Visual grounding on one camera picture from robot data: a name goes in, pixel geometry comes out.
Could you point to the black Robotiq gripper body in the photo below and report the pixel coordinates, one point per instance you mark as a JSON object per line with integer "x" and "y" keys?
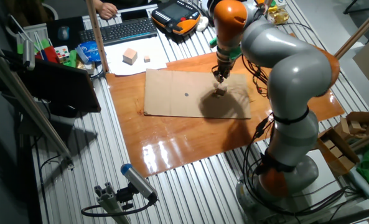
{"x": 224, "y": 66}

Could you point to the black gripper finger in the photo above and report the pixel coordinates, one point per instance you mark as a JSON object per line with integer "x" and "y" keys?
{"x": 217, "y": 77}
{"x": 226, "y": 76}

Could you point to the small light wooden block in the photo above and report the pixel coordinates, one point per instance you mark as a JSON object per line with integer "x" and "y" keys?
{"x": 221, "y": 90}

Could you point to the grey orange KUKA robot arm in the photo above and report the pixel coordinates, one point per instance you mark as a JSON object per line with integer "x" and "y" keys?
{"x": 296, "y": 71}

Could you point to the person's bare forearm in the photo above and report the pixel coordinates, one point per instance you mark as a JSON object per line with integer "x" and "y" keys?
{"x": 97, "y": 3}

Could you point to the person's bare hand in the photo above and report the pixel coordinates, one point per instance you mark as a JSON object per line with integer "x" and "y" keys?
{"x": 108, "y": 11}

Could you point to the white rounded plastic object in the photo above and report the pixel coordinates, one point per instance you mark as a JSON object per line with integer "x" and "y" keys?
{"x": 202, "y": 24}

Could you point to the flat brown cardboard sheet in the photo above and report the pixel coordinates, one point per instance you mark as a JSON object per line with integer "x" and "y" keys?
{"x": 178, "y": 105}

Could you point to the black round filament spool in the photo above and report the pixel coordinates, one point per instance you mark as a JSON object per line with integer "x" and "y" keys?
{"x": 211, "y": 15}

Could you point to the white paper sheet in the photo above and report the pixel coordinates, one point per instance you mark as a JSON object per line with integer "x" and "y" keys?
{"x": 154, "y": 46}

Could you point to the tiny light wooden cube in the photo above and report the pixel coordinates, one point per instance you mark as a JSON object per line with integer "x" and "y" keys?
{"x": 147, "y": 59}

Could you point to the orange black teach pendant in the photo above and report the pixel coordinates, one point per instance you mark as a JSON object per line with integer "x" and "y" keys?
{"x": 175, "y": 12}

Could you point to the gold foil packet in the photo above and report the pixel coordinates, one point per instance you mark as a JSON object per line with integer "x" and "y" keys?
{"x": 279, "y": 16}

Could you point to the varnished orange wooden board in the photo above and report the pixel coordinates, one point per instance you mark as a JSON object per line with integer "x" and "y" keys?
{"x": 171, "y": 140}

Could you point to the large light wooden cube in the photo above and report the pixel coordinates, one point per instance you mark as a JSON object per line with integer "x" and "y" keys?
{"x": 130, "y": 56}

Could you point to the black smartphone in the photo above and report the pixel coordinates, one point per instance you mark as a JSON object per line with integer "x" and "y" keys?
{"x": 134, "y": 15}

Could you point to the black computer keyboard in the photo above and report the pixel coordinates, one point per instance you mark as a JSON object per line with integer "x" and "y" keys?
{"x": 119, "y": 31}

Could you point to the blue plastic packet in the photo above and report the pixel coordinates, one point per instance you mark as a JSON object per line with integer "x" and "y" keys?
{"x": 89, "y": 51}

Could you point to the open brown cardboard box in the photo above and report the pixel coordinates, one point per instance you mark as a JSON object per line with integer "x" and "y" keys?
{"x": 339, "y": 149}

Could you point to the black office chair leg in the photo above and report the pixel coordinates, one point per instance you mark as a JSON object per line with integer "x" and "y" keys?
{"x": 350, "y": 7}

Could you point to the cardboard box of wood offcuts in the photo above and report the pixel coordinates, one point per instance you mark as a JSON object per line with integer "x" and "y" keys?
{"x": 361, "y": 116}

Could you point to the green plastic object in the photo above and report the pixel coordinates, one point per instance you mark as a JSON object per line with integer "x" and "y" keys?
{"x": 71, "y": 58}

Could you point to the black mouse pad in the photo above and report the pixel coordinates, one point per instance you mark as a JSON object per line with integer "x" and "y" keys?
{"x": 76, "y": 28}

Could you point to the colourful Rubik's cube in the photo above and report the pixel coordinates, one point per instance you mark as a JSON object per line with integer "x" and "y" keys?
{"x": 62, "y": 54}

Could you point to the black flat monitor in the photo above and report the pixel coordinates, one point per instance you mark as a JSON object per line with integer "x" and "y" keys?
{"x": 59, "y": 87}

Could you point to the grey computer mouse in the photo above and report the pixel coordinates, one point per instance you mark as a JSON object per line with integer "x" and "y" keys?
{"x": 63, "y": 33}

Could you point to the short aluminium profile stub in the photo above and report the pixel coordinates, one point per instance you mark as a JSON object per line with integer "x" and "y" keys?
{"x": 109, "y": 203}

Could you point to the red plastic object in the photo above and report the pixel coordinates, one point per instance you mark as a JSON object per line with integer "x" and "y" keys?
{"x": 49, "y": 53}

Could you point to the long aluminium profile bar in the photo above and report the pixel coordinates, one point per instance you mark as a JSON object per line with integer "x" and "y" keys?
{"x": 25, "y": 102}

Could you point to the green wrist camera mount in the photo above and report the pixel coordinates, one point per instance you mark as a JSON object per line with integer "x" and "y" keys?
{"x": 235, "y": 53}

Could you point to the thin wooden frame post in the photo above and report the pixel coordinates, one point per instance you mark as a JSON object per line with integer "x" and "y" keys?
{"x": 358, "y": 32}
{"x": 367, "y": 140}
{"x": 96, "y": 34}

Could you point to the silver camera with blue end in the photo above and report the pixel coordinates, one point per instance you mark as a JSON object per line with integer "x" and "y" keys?
{"x": 139, "y": 182}

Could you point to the black camera clamp mount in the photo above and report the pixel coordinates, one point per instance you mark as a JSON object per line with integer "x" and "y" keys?
{"x": 125, "y": 195}

